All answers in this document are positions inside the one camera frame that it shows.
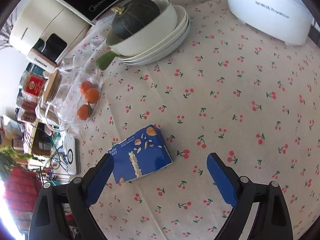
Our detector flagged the dark blue biscuit box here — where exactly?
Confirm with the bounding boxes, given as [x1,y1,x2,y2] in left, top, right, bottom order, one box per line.
[108,125,173,184]

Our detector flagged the orange tangerine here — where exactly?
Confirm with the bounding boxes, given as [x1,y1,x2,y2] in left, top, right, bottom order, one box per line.
[77,104,92,120]
[85,87,100,104]
[80,80,93,95]

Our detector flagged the spice glass jar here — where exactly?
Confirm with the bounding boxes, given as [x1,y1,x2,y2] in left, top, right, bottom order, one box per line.
[17,98,37,123]

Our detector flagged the cherry pattern tablecloth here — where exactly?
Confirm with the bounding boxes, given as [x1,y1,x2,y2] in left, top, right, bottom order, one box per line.
[65,0,319,239]

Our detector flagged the red label glass jar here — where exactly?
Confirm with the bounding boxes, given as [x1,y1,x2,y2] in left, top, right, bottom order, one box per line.
[19,70,47,98]

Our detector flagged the stacked white plates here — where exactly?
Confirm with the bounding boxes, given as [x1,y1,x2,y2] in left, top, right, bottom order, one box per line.
[117,5,190,66]

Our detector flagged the dark green pumpkin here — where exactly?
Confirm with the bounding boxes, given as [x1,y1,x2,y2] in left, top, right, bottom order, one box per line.
[111,0,160,40]

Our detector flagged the white oval bowl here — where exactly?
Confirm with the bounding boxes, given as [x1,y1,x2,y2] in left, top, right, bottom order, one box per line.
[106,0,177,56]

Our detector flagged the white electric cooking pot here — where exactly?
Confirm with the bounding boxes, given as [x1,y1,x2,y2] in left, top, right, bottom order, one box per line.
[227,0,314,46]

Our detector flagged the white wireless charger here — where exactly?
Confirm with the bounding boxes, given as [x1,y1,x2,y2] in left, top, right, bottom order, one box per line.
[63,133,81,175]

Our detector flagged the black wire basket rack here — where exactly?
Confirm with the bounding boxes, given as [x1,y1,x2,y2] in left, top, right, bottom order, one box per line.
[21,120,71,184]

